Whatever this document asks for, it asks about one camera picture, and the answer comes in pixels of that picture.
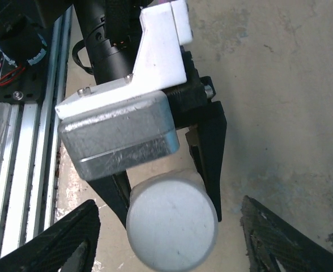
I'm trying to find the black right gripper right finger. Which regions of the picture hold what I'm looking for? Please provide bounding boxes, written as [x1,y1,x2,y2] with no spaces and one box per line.
[239,195,333,272]

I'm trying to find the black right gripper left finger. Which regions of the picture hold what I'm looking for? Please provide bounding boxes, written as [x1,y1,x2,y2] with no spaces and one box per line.
[0,199,101,272]

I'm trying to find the white bottle cap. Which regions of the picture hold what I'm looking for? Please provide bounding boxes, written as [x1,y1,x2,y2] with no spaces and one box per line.
[126,169,220,271]

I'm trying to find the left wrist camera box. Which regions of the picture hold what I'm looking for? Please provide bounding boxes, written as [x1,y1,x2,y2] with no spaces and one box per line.
[54,0,194,182]

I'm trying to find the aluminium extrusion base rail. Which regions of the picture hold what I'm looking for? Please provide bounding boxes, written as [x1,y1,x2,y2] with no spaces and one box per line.
[0,8,74,258]

